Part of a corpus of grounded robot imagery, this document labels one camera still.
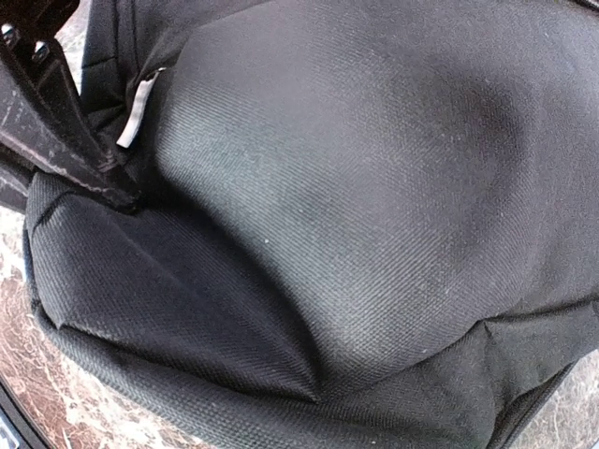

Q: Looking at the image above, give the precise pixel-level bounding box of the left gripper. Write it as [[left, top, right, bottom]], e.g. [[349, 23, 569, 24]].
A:
[[1, 0, 140, 211]]

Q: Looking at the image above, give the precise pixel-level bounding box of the black student backpack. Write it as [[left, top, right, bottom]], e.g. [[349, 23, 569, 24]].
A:
[[24, 1, 598, 448]]

